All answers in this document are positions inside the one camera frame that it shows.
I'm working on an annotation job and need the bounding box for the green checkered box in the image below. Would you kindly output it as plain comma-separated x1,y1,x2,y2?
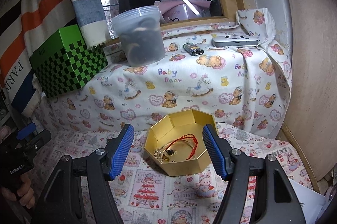
29,24,109,98

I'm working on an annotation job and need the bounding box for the clear plastic lidded container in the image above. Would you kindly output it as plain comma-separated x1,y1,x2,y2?
112,6,166,67

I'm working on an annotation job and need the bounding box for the silver chain bracelet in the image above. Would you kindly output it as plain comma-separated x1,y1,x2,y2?
153,149,165,164

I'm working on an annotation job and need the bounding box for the orange black striped bag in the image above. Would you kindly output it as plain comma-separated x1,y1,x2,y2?
0,0,77,117

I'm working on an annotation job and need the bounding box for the dark lighter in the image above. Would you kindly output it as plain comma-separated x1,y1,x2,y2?
183,42,203,56

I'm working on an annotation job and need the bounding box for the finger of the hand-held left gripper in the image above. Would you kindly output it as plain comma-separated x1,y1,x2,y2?
16,123,36,140
14,130,52,152

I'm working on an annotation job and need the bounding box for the silver power bank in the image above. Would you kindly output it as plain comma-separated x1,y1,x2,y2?
212,34,260,48

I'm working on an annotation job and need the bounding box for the person's left hand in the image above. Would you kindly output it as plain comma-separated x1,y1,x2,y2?
0,174,35,209

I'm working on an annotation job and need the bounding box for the red string bracelet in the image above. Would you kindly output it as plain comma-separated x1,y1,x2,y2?
166,134,199,161

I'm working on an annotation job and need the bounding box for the pink plastic tub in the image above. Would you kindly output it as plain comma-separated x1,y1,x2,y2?
160,2,211,23

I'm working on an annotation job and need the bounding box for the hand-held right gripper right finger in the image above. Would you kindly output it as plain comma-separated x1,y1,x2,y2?
202,123,307,224

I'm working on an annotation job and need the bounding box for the gold cardboard box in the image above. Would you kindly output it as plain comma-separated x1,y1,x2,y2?
143,108,217,177

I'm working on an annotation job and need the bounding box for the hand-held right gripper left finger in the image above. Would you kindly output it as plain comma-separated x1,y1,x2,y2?
31,123,135,224

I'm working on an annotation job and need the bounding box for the white paper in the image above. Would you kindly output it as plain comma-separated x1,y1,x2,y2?
290,178,329,224

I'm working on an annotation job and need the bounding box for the wooden board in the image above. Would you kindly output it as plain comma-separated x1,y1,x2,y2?
269,0,337,182

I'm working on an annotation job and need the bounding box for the bear printed white cloth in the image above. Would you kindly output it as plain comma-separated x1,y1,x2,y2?
34,7,293,140

